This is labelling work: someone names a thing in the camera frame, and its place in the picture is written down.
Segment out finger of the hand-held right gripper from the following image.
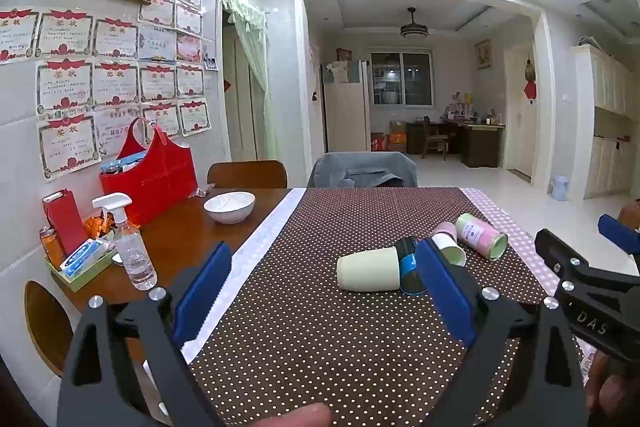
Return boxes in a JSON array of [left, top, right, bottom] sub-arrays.
[[534, 229, 593, 280], [598, 214, 640, 254]]

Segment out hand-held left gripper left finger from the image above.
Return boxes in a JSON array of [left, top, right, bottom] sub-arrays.
[[56, 241, 234, 427]]

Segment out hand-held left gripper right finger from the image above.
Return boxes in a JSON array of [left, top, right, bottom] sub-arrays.
[[415, 239, 589, 427]]

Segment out pale green cup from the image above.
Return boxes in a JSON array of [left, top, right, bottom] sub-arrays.
[[336, 245, 403, 293]]

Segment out black cup with blue label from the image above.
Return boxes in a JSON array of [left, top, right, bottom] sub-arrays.
[[396, 237, 431, 297]]

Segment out white cup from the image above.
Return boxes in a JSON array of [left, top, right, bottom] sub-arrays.
[[432, 232, 468, 268]]

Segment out pink and green cup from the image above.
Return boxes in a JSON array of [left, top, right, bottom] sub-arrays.
[[454, 213, 509, 263]]

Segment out person's right hand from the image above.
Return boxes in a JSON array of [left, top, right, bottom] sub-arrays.
[[584, 349, 640, 427]]

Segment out person's left hand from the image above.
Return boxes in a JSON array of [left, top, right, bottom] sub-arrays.
[[250, 402, 335, 427]]

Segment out clear spray bottle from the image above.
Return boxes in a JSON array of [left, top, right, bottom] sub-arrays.
[[91, 193, 158, 292]]

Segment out white bowl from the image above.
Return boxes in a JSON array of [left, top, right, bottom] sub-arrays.
[[203, 191, 257, 225]]

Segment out green tray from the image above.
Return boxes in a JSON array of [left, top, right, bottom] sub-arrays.
[[45, 249, 118, 293]]

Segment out cream cabinet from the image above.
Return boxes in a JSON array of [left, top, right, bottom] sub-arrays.
[[571, 44, 640, 200]]

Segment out red bag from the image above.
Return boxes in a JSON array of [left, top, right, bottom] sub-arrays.
[[99, 117, 198, 228]]

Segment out orange snack packet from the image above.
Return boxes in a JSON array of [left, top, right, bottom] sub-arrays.
[[82, 213, 119, 238]]

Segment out blue tissue packet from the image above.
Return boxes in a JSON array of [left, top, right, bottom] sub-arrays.
[[60, 239, 108, 280]]

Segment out brown dotted tablecloth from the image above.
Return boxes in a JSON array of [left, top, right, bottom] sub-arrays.
[[180, 187, 587, 427]]

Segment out dark wooden desk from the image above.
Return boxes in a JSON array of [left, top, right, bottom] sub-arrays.
[[406, 119, 506, 168]]

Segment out white door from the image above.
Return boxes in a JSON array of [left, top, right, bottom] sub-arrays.
[[505, 44, 539, 180]]

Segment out dark wooden chair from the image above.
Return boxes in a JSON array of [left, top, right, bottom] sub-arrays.
[[422, 116, 449, 160]]

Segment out small red box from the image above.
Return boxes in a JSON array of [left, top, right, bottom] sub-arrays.
[[42, 189, 90, 258]]

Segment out orange bottle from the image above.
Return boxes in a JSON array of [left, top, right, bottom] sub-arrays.
[[40, 227, 66, 270]]

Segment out grey jacket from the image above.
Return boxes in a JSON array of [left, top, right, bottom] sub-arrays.
[[306, 152, 419, 188]]

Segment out red cardboard box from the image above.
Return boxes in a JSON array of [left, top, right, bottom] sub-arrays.
[[371, 122, 408, 152]]

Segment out red door ornament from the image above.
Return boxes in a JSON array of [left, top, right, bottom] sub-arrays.
[[522, 59, 540, 100]]

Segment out white refrigerator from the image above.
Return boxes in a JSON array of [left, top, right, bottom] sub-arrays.
[[321, 60, 372, 154]]

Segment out window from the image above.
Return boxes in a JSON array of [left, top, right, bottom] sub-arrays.
[[370, 52, 433, 106]]

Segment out green door curtain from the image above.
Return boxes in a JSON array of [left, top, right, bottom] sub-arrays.
[[220, 0, 279, 162]]

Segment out ceiling fan lamp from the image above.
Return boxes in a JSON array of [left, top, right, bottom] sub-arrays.
[[400, 7, 429, 39]]

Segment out framed wall picture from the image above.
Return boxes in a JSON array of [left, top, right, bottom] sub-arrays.
[[474, 39, 493, 70]]

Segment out group of wall certificates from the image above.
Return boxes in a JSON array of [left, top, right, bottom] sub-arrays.
[[0, 0, 218, 184]]

